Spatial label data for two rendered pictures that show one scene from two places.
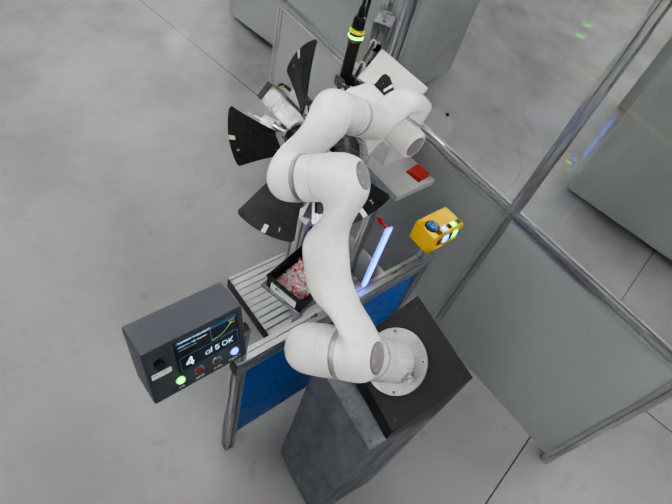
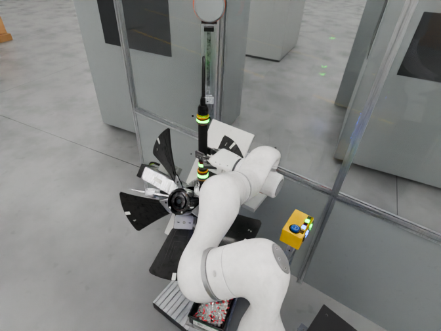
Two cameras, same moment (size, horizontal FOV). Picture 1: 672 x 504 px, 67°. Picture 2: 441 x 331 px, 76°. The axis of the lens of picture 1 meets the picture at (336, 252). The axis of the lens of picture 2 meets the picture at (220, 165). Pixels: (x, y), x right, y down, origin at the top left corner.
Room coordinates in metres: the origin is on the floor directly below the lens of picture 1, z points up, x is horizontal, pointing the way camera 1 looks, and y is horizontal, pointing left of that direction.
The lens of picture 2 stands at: (0.46, 0.14, 2.13)
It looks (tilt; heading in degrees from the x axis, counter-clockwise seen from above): 38 degrees down; 355
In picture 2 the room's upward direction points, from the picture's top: 3 degrees clockwise
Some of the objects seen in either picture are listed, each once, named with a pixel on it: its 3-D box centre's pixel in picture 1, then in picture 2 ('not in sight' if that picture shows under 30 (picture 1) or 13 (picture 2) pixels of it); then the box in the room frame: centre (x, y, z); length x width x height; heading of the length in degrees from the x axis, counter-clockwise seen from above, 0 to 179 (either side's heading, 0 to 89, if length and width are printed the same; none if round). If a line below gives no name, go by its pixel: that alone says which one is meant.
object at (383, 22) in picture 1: (382, 27); (207, 105); (1.96, 0.11, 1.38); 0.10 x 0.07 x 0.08; 177
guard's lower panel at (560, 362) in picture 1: (409, 218); (260, 215); (1.90, -0.30, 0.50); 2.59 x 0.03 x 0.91; 52
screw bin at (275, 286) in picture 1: (302, 276); (214, 303); (1.08, 0.09, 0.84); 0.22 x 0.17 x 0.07; 157
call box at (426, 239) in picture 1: (435, 231); (296, 229); (1.35, -0.33, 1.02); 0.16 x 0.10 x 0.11; 142
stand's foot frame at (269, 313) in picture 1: (299, 289); (204, 289); (1.58, 0.13, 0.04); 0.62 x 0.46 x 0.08; 142
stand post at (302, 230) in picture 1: (296, 249); not in sight; (1.50, 0.18, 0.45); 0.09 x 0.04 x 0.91; 52
